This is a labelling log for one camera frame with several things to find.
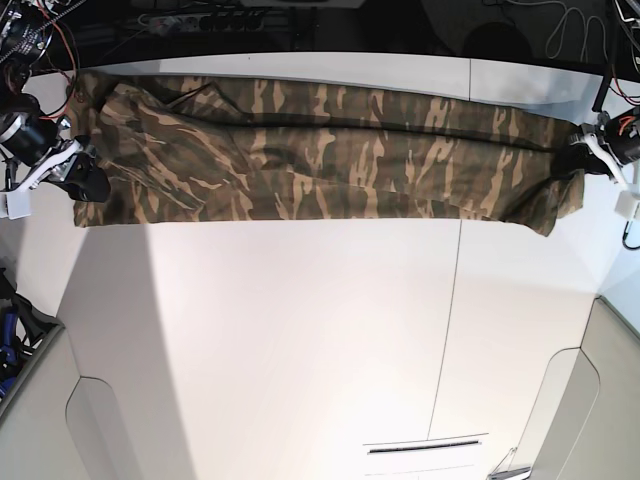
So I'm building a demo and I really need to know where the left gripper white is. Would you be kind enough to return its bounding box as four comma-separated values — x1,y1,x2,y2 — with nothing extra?
552,112,639,193

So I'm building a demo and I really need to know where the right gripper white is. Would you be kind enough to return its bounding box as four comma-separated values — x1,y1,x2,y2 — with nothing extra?
1,134,110,203

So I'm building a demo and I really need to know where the camouflage T-shirt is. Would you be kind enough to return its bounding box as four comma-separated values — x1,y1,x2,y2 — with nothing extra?
69,71,585,236

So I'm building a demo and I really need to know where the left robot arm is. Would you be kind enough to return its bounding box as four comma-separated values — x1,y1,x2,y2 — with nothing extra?
551,1,639,193

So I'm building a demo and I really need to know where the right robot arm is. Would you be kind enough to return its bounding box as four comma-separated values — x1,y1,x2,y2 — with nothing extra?
1,1,111,218

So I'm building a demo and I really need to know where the white power strip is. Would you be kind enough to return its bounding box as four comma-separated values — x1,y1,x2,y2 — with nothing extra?
138,11,265,36

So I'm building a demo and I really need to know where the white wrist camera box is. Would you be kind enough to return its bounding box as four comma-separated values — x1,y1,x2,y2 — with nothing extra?
615,190,640,222

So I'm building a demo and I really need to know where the grey coiled cable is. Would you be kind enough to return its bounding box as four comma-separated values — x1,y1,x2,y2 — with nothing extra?
482,0,614,64

